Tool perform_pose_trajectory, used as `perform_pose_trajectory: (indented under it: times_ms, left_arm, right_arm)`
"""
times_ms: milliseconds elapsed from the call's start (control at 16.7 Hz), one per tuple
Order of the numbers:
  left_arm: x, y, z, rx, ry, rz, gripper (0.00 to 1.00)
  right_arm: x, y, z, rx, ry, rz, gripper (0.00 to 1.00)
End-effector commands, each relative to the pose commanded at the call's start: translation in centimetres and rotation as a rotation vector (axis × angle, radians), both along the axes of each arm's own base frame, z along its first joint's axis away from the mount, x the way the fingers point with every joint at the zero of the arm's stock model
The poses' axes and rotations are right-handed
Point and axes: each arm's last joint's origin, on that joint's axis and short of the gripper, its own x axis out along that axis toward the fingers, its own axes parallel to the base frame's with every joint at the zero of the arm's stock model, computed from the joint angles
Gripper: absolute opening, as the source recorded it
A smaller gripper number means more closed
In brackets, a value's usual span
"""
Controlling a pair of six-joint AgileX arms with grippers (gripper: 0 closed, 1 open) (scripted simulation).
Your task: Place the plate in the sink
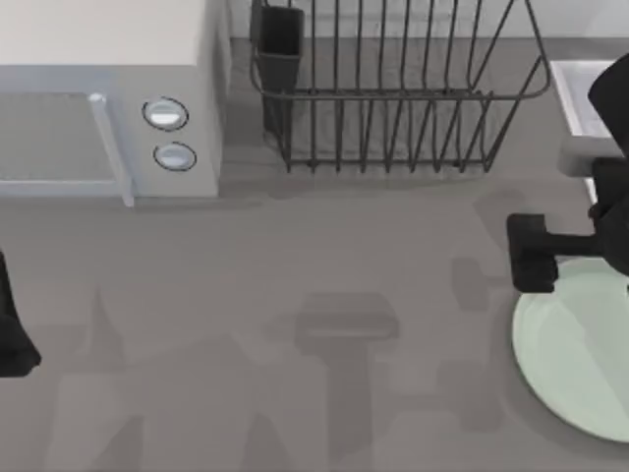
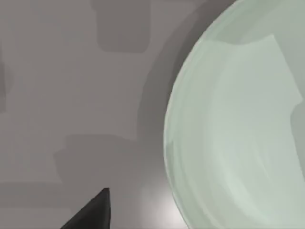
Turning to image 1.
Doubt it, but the pale green plate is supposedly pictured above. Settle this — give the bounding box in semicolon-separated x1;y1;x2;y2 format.
510;257;629;443

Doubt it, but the white sink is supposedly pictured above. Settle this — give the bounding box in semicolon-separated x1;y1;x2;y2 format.
548;59;629;207

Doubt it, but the black cutlery holder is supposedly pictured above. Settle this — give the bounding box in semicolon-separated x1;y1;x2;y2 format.
250;0;307;145

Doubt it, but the small round microwave knob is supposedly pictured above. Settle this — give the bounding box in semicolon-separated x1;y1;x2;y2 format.
152;141;199;173

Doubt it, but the large round microwave knob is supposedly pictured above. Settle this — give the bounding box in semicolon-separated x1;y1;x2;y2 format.
141;95;191;134

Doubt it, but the pale microwave oven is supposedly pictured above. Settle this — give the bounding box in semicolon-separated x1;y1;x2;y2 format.
0;0;232;211

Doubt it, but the glass microwave door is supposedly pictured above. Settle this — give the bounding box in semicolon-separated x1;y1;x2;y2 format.
0;90;124;199

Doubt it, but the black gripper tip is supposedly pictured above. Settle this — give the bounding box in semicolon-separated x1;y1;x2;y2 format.
0;251;43;380

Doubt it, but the dark wire dish rack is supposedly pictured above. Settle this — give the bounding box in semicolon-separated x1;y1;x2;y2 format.
249;0;552;175

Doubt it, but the pale microwave door handle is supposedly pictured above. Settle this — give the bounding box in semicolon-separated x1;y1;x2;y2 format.
86;91;136;208

